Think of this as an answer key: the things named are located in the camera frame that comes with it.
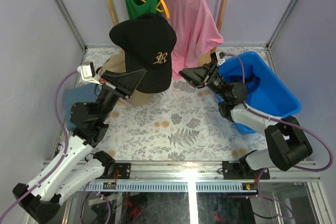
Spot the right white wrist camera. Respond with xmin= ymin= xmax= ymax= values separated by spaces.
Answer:
xmin=211 ymin=51 xmax=226 ymax=65

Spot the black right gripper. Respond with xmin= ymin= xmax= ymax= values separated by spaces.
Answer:
xmin=179 ymin=60 xmax=229 ymax=102

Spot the purple cap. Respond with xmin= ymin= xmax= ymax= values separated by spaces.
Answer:
xmin=122 ymin=99 xmax=135 ymax=106

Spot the folded blue cloth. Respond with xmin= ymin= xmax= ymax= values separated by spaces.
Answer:
xmin=63 ymin=83 xmax=97 ymax=132

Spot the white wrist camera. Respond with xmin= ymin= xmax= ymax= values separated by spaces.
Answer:
xmin=77 ymin=61 xmax=100 ymax=84
xmin=211 ymin=51 xmax=226 ymax=65

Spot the blue plastic bin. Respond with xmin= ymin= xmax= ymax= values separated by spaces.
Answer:
xmin=218 ymin=51 xmax=301 ymax=118

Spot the black sport cap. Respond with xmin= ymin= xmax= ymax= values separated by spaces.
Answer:
xmin=109 ymin=13 xmax=177 ymax=94

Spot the pink t-shirt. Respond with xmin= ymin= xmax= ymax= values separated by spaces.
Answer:
xmin=164 ymin=0 xmax=224 ymax=81

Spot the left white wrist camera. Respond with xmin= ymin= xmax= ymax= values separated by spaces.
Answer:
xmin=77 ymin=61 xmax=100 ymax=84

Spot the beige sport cap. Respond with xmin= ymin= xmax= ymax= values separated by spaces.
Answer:
xmin=99 ymin=53 xmax=153 ymax=106

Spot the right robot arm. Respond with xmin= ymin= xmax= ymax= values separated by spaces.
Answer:
xmin=180 ymin=60 xmax=312 ymax=179

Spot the aluminium mounting rail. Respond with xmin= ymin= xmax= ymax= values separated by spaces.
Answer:
xmin=88 ymin=161 xmax=320 ymax=192

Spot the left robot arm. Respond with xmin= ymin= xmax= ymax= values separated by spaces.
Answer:
xmin=13 ymin=65 xmax=146 ymax=223

